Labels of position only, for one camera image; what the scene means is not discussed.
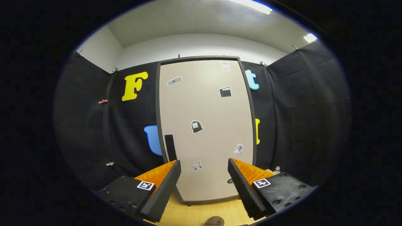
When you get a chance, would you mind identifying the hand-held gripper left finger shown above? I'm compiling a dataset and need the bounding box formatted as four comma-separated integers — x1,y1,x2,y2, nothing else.
95,159,182,223

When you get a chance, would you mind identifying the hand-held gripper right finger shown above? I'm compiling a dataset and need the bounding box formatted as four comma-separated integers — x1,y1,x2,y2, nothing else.
227,158,317,221

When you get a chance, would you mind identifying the beige shoe cabinet door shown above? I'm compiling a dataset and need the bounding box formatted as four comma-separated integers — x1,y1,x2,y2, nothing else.
159,59,254,203

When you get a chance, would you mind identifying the dark grey shoe cabinet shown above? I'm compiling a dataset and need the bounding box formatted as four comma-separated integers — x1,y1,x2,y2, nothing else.
155,56,258,207

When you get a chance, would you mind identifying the black backdrop cloth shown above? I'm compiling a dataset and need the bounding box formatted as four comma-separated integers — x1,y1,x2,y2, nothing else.
53,39,350,192

